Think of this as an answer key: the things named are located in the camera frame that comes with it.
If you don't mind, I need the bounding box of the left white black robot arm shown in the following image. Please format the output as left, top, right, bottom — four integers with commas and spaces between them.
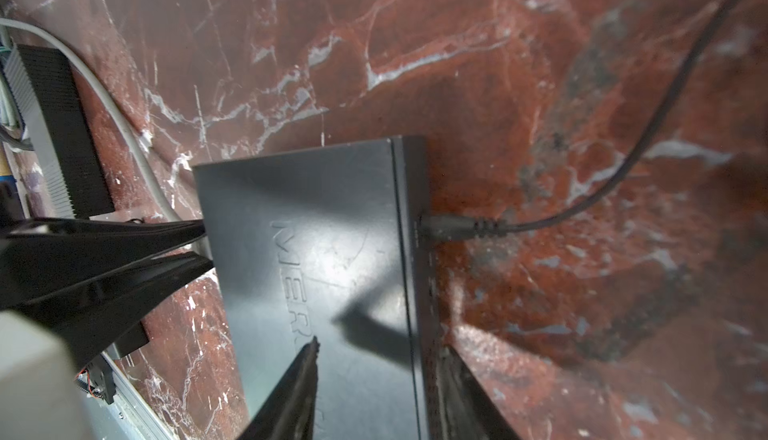
1, 218, 213, 439

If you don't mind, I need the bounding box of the long grey thin cable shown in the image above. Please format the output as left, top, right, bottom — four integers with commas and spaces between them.
0, 16, 184, 225

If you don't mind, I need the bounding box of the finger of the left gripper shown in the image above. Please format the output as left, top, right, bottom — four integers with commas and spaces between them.
1, 218, 205, 310
17, 252, 213, 371

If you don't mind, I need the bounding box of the dark grey box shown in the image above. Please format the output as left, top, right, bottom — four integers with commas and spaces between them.
193, 137, 442, 439

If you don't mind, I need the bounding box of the black barrel plug cable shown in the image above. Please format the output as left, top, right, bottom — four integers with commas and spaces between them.
418, 0, 768, 244

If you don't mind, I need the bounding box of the black network switch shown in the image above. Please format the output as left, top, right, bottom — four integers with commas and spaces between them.
3, 45, 115, 219

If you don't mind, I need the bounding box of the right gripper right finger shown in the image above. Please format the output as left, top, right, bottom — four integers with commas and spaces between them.
440, 346, 521, 440

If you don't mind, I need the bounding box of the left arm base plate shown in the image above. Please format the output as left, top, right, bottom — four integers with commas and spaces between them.
74, 354, 117, 405

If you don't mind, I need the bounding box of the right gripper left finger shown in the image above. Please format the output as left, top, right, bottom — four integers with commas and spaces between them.
238, 337, 320, 440

